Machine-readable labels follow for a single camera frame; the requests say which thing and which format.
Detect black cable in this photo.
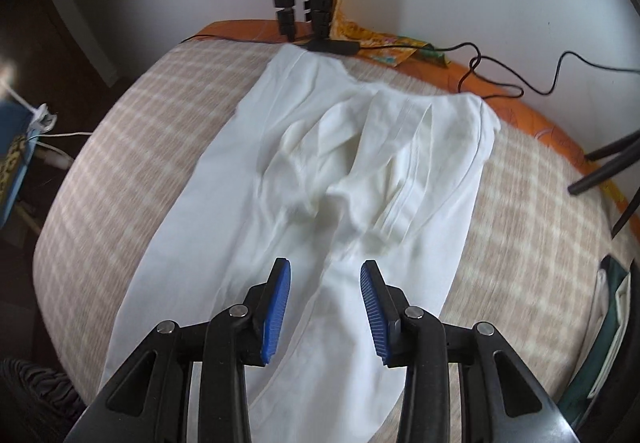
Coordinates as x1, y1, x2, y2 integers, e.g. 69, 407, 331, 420
350, 42, 640, 98

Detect dark green cloth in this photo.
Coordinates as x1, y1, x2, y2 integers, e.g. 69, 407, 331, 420
557, 253, 640, 443

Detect beige plaid blanket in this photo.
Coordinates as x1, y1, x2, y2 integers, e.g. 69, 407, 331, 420
32, 40, 626, 443

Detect white pants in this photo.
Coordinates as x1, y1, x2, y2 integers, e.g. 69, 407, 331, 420
97, 44, 502, 443

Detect black inline cable controller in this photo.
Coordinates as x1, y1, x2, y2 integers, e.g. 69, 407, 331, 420
306, 39, 360, 56

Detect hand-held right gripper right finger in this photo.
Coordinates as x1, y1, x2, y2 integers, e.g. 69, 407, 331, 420
360, 259, 593, 443

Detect black tripod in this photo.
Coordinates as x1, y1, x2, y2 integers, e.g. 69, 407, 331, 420
567, 130, 640, 239

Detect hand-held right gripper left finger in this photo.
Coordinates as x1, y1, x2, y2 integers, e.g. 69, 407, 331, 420
62, 258, 292, 443

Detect orange patterned bedsheet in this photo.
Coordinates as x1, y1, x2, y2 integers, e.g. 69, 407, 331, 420
192, 20, 633, 224

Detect dark striped cloth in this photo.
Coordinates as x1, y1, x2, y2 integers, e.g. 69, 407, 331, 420
0, 358, 86, 443

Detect blue box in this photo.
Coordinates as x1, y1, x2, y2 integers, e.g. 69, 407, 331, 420
0, 100, 38, 229

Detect white charger with cable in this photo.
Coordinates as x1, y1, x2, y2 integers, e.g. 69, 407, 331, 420
0, 83, 93, 168

